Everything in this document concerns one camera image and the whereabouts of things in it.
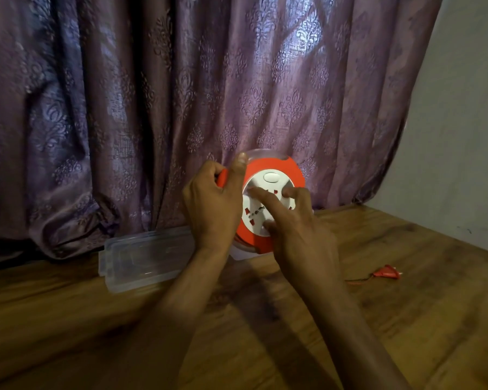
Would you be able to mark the clear plastic container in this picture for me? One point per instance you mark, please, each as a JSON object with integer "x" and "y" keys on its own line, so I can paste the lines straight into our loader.
{"x": 146, "y": 257}

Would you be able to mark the person's right hand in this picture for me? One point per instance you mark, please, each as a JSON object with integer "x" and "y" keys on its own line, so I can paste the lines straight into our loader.
{"x": 299, "y": 239}

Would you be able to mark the person's left hand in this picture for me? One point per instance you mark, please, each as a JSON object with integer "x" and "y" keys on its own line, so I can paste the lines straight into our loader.
{"x": 211, "y": 207}

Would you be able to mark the person's right forearm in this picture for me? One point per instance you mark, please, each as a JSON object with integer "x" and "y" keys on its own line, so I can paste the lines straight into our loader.
{"x": 349, "y": 341}

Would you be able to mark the person's right middle finger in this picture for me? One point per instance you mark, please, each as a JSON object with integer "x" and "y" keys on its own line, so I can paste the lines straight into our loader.
{"x": 295, "y": 193}

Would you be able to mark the purple patterned curtain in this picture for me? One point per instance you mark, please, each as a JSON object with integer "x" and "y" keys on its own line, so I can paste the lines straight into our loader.
{"x": 187, "y": 109}

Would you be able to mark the red power plug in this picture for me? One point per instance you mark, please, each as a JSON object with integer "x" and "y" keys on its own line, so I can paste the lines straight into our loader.
{"x": 387, "y": 272}

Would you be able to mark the person's right thumb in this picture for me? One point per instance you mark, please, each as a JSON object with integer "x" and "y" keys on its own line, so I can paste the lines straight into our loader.
{"x": 270, "y": 228}

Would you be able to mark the person's left thumb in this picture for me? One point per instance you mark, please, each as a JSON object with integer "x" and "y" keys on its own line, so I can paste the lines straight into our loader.
{"x": 240, "y": 174}

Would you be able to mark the person's left forearm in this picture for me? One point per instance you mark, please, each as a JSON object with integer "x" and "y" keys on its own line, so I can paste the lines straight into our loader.
{"x": 162, "y": 324}

